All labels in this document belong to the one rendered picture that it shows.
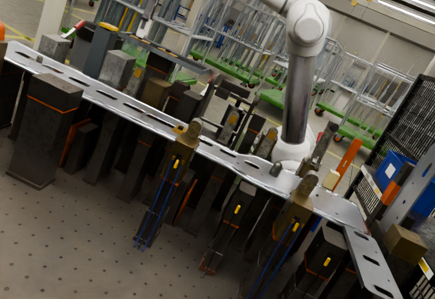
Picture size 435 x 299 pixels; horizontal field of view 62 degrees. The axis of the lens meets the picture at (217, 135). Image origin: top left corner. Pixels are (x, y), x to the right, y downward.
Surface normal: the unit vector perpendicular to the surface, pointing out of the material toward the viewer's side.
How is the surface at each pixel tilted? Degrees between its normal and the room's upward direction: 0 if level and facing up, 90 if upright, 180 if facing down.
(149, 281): 0
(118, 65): 90
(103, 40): 90
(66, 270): 0
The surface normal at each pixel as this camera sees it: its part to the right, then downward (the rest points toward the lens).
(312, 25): -0.15, 0.43
